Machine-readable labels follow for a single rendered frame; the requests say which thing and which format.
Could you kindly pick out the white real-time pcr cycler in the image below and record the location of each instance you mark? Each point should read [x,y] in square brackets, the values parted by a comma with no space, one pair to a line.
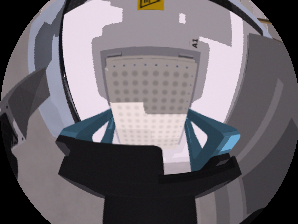
[242,80]

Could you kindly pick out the white well pcr plate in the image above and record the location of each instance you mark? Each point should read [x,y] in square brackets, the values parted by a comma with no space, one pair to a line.
[150,96]

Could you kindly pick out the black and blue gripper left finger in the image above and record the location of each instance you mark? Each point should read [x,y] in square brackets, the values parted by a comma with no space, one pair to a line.
[85,129]

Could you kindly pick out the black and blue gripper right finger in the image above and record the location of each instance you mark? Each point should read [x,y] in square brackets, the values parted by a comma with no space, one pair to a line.
[221,138]

